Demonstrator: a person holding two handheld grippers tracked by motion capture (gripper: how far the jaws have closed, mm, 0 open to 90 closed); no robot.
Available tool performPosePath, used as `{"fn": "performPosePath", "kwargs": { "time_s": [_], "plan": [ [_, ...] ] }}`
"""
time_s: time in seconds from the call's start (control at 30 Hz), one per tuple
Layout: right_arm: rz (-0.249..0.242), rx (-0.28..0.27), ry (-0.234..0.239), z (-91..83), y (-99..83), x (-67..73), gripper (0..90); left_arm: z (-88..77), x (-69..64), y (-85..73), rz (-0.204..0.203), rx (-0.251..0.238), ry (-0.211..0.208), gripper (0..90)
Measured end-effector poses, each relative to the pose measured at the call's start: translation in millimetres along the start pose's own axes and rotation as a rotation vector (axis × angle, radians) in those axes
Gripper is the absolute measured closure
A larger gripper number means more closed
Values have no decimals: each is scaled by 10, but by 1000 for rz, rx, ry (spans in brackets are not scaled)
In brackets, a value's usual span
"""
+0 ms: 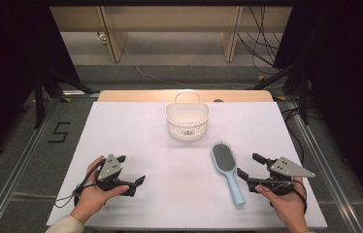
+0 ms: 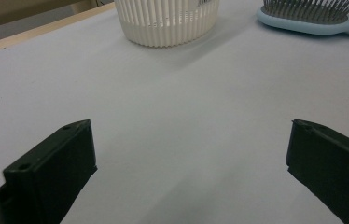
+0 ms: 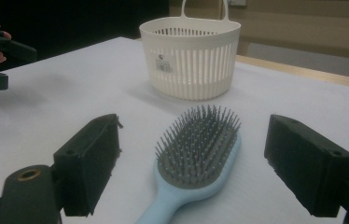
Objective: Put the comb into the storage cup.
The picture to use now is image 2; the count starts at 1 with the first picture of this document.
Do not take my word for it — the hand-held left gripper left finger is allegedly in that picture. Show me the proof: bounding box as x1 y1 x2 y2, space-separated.
0 119 99 224

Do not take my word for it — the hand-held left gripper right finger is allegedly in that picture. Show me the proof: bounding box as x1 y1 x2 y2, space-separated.
286 119 349 224

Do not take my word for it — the light blue hairbrush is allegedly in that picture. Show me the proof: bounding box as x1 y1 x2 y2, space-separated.
255 0 349 40

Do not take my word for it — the white slotted plastic basket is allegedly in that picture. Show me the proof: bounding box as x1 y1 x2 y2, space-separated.
113 0 222 49

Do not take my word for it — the beige wooden board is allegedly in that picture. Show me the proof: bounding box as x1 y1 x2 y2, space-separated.
0 0 115 33

